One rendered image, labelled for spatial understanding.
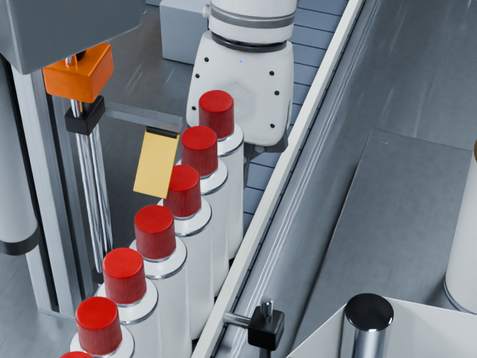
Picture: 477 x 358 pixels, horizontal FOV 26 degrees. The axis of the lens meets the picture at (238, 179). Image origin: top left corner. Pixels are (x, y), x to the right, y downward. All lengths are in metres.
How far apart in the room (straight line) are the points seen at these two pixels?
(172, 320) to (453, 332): 0.25
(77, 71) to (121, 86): 0.56
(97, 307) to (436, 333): 0.27
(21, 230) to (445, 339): 0.35
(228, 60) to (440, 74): 0.47
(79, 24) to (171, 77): 0.71
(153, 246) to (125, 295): 0.05
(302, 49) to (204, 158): 0.46
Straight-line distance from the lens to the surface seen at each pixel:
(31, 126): 0.92
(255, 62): 1.01
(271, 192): 1.11
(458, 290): 1.05
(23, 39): 0.66
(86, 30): 0.69
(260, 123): 1.02
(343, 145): 1.29
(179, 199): 0.88
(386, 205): 1.15
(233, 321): 1.00
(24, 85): 0.89
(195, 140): 0.92
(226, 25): 0.99
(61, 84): 0.84
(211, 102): 0.96
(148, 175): 0.88
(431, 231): 1.14
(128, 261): 0.83
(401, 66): 1.42
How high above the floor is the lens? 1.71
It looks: 45 degrees down
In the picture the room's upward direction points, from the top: straight up
